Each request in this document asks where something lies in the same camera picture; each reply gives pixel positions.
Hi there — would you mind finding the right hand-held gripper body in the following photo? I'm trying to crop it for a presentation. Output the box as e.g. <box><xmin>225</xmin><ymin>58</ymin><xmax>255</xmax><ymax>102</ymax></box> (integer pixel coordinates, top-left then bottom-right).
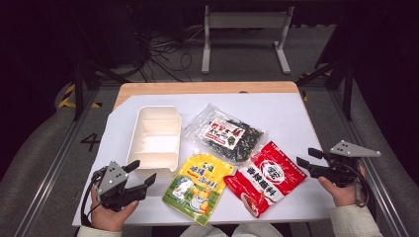
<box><xmin>308</xmin><ymin>139</ymin><xmax>382</xmax><ymax>189</ymax></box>

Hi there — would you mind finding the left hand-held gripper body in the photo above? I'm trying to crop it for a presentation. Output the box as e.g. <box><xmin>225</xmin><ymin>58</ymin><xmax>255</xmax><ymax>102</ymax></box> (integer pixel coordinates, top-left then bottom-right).
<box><xmin>93</xmin><ymin>160</ymin><xmax>147</xmax><ymax>212</ymax></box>

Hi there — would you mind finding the white plastic storage box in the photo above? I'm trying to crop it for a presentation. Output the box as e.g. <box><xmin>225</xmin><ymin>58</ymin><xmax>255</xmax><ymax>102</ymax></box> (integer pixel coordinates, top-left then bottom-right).
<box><xmin>126</xmin><ymin>105</ymin><xmax>183</xmax><ymax>179</ymax></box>

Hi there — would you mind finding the red snack packet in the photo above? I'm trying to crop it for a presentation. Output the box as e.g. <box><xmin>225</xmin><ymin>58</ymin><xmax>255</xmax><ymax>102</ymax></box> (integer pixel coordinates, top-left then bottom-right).
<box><xmin>223</xmin><ymin>140</ymin><xmax>308</xmax><ymax>219</ymax></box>

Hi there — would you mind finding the clear bag of dried seaweed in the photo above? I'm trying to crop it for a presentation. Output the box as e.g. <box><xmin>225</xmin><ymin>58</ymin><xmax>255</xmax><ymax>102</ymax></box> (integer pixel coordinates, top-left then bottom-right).
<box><xmin>183</xmin><ymin>103</ymin><xmax>267</xmax><ymax>166</ymax></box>

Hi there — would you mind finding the person's right hand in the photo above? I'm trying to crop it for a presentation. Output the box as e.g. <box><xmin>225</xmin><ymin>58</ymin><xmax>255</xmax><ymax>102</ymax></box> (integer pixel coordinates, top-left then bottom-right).
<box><xmin>317</xmin><ymin>165</ymin><xmax>369</xmax><ymax>208</ymax></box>

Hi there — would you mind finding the person's left hand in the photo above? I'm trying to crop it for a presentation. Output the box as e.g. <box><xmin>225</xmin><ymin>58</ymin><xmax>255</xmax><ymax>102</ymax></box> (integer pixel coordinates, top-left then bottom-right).
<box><xmin>90</xmin><ymin>188</ymin><xmax>140</xmax><ymax>233</ymax></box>

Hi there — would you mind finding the yellow green snack packet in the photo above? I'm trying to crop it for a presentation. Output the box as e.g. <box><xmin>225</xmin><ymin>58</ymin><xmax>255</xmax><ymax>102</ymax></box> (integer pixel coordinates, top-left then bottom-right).
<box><xmin>161</xmin><ymin>152</ymin><xmax>237</xmax><ymax>227</ymax></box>

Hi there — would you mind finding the white table sheet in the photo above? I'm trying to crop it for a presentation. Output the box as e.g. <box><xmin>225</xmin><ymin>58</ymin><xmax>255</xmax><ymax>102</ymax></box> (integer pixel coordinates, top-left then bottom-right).
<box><xmin>72</xmin><ymin>92</ymin><xmax>337</xmax><ymax>228</ymax></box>

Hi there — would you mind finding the black tripod stand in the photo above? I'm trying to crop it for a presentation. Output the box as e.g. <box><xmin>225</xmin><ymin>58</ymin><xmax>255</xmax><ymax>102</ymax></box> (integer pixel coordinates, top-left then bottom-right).
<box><xmin>70</xmin><ymin>58</ymin><xmax>130</xmax><ymax>121</ymax></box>
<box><xmin>295</xmin><ymin>58</ymin><xmax>356</xmax><ymax>121</ymax></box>

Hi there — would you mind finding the person's left leg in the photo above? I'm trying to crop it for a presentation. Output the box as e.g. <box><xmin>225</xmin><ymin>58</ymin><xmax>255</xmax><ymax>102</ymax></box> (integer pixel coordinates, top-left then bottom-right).
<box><xmin>179</xmin><ymin>224</ymin><xmax>229</xmax><ymax>237</ymax></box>

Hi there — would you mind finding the person's leg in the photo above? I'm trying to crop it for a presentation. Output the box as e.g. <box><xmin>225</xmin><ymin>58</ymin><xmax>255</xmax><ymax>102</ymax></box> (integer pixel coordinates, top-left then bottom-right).
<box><xmin>231</xmin><ymin>222</ymin><xmax>287</xmax><ymax>237</ymax></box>
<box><xmin>179</xmin><ymin>224</ymin><xmax>229</xmax><ymax>237</ymax></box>

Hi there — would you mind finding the person's right leg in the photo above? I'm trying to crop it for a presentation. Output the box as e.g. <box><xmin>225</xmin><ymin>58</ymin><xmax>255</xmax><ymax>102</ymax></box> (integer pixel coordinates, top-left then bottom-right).
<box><xmin>231</xmin><ymin>222</ymin><xmax>287</xmax><ymax>237</ymax></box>

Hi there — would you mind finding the yellow black floor tape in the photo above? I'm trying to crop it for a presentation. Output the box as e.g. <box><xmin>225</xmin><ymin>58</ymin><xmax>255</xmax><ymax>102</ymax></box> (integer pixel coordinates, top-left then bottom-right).
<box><xmin>57</xmin><ymin>83</ymin><xmax>103</xmax><ymax>110</ymax></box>

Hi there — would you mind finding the white metal stand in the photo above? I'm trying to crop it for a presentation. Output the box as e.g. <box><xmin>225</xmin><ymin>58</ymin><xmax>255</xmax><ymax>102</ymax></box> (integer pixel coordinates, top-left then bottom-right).
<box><xmin>201</xmin><ymin>4</ymin><xmax>295</xmax><ymax>76</ymax></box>

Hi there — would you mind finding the right hand-held gripper cable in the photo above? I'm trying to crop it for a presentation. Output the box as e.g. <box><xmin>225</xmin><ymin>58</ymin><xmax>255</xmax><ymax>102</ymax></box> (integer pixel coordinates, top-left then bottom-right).
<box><xmin>345</xmin><ymin>162</ymin><xmax>378</xmax><ymax>220</ymax></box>

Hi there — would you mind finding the hand-held gripper cable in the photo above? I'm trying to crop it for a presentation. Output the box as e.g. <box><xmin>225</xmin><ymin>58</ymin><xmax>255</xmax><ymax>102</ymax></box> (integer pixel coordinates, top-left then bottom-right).
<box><xmin>79</xmin><ymin>166</ymin><xmax>110</xmax><ymax>228</ymax></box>
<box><xmin>345</xmin><ymin>162</ymin><xmax>378</xmax><ymax>220</ymax></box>

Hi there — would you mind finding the left hand-held gripper cable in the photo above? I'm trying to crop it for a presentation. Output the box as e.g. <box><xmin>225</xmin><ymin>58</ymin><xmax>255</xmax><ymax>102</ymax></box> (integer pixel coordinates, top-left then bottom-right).
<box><xmin>79</xmin><ymin>166</ymin><xmax>110</xmax><ymax>228</ymax></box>

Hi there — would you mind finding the aluminium floor rail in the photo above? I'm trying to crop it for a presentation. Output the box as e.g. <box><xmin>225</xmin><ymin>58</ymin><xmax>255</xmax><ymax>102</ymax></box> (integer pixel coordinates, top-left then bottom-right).
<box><xmin>328</xmin><ymin>88</ymin><xmax>411</xmax><ymax>237</ymax></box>
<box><xmin>13</xmin><ymin>87</ymin><xmax>102</xmax><ymax>237</ymax></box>

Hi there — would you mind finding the tangle of black floor cables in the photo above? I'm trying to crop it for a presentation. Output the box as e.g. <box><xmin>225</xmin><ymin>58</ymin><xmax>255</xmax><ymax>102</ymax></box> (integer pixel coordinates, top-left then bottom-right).
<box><xmin>129</xmin><ymin>6</ymin><xmax>207</xmax><ymax>83</ymax></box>

